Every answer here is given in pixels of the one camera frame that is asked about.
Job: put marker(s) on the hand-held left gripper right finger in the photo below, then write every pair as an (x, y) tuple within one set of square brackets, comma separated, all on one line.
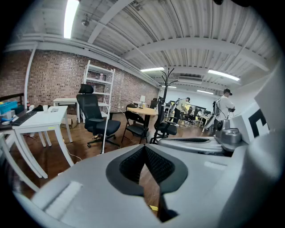
[(196, 189)]

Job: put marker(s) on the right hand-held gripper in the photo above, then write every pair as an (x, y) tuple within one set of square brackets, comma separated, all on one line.
[(239, 131)]

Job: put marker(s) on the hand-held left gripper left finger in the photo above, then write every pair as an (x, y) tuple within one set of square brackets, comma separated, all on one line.
[(89, 191)]

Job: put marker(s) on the small black office chair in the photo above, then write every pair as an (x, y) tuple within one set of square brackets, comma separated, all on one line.
[(165, 128)]

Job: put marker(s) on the ceiling tube light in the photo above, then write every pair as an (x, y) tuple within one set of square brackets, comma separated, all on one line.
[(172, 86), (70, 20), (152, 69), (222, 74), (204, 91)]

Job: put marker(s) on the black folding chair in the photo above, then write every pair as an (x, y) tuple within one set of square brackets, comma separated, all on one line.
[(135, 129)]

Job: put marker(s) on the round wooden table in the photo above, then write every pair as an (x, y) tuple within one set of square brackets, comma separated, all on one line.
[(142, 111)]

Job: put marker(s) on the ceiling air conditioner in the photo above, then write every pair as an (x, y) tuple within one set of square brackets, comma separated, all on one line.
[(190, 80)]

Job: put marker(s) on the white shade table lamp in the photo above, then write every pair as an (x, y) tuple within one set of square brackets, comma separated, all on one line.
[(142, 99)]

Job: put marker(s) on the small white side table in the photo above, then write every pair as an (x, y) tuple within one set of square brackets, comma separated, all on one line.
[(135, 102)]

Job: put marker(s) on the cardboard box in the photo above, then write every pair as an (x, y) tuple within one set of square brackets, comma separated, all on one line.
[(70, 121)]

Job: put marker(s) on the white desk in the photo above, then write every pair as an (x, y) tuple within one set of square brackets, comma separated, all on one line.
[(49, 120)]

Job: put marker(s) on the large black mesh office chair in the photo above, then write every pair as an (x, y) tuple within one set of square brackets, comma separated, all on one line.
[(89, 107)]

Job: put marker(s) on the grey flat tablet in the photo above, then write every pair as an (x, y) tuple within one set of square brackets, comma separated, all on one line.
[(54, 110)]

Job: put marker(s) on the white cup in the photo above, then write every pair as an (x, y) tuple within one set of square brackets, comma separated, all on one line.
[(45, 108)]

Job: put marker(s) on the black keyboard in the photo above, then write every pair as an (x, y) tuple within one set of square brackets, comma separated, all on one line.
[(23, 118)]

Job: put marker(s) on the dark top desk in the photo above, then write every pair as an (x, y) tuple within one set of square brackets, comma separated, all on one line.
[(4, 128)]

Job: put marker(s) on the cola bottle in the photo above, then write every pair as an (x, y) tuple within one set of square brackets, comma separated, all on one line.
[(28, 105)]

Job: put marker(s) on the pink label bottle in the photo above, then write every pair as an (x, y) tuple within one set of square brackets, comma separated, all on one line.
[(101, 77)]

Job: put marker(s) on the blue plastic bin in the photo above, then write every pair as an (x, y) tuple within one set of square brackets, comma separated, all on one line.
[(7, 107)]

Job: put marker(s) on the white shelf unit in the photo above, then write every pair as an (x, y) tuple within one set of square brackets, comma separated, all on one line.
[(98, 67)]

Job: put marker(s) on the dark wooden rack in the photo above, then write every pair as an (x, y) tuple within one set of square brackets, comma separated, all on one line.
[(12, 96)]

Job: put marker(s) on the white wall pipe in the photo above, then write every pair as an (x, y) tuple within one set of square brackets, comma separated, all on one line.
[(28, 75)]

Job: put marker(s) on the ceiling security camera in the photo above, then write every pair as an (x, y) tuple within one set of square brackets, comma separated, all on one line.
[(85, 21)]

